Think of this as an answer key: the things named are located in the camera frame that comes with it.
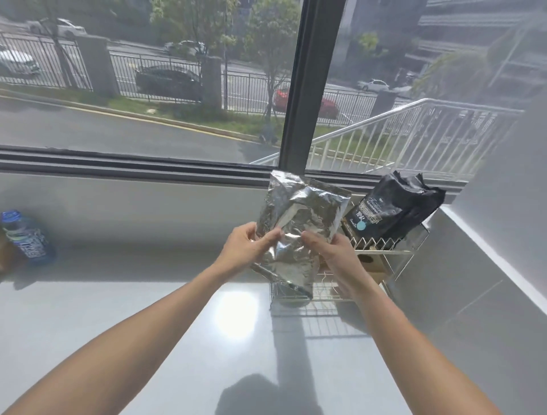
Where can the person's right forearm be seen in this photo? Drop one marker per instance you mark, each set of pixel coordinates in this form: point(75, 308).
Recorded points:
point(418, 355)

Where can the wide concrete fence pillar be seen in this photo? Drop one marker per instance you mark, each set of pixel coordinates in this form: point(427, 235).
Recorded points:
point(96, 64)

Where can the blue plastic bottle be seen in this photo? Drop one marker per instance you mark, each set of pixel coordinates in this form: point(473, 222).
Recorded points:
point(28, 237)

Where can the black car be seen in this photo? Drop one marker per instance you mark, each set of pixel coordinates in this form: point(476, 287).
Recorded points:
point(169, 82)

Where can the brown cardboard box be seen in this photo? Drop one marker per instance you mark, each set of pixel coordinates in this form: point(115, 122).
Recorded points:
point(376, 267)

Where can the silver foil bag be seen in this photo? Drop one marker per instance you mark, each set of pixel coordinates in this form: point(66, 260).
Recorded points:
point(299, 209)

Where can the red car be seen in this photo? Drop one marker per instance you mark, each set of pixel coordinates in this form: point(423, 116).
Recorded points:
point(322, 107)

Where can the person's right hand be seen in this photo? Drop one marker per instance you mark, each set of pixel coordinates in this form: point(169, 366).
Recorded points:
point(339, 260)

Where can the black metal fence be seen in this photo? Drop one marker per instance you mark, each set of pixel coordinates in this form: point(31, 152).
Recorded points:
point(248, 92)

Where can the grey car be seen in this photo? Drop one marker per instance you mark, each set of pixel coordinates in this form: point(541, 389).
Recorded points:
point(183, 47)

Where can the person's left thumb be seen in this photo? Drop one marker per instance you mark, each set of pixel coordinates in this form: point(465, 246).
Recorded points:
point(269, 238)

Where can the black window frame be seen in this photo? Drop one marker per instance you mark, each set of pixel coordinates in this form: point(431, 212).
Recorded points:
point(305, 85)

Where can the white stair railing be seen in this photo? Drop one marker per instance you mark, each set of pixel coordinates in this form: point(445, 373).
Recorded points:
point(427, 137)

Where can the narrow concrete fence pillar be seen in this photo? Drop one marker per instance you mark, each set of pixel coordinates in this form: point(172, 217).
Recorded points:
point(211, 81)

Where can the person's right thumb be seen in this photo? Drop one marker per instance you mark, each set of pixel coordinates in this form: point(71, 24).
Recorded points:
point(314, 241)

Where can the leafy green tree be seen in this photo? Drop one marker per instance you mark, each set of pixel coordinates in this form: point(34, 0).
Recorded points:
point(196, 21)

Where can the person's left hand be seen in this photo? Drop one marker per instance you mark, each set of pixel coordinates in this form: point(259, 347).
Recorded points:
point(239, 250)

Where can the black coffee bag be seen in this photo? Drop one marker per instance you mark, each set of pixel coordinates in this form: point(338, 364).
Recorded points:
point(393, 211)

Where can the grey building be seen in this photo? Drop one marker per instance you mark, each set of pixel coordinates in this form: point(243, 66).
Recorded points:
point(461, 38)

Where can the small white car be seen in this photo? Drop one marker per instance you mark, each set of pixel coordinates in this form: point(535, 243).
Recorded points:
point(374, 84)

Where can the person's left forearm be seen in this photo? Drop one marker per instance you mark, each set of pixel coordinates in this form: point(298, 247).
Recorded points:
point(128, 337)

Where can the slender green tree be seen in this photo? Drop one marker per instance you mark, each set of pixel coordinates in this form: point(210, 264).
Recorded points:
point(271, 47)

